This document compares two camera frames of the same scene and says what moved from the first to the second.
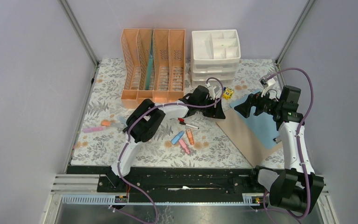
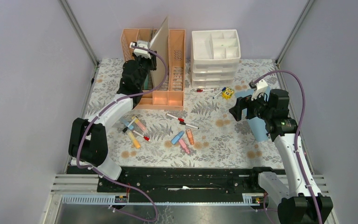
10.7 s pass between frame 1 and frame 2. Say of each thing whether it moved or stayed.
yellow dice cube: stayed
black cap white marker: stayed
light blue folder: moved
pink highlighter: stayed
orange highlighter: stayed
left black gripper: moved
